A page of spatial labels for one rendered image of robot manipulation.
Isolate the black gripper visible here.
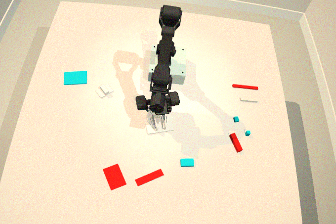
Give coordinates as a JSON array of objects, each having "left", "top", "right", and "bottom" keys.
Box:
[{"left": 135, "top": 91, "right": 180, "bottom": 112}]

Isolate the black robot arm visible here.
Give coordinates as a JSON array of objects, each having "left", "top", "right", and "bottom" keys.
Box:
[{"left": 149, "top": 5, "right": 182, "bottom": 115}]

